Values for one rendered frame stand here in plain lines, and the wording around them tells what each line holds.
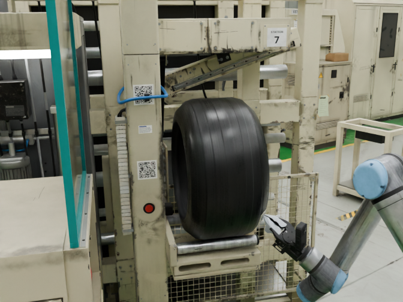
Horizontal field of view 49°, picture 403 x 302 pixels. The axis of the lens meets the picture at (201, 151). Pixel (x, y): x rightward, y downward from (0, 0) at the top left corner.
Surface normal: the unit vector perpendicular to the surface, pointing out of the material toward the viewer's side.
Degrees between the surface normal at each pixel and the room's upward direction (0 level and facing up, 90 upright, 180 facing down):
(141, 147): 90
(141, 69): 90
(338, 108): 90
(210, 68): 90
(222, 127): 42
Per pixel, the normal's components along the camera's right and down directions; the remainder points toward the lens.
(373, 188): -0.81, 0.08
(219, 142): 0.16, -0.37
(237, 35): 0.21, 0.26
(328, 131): 0.57, 0.22
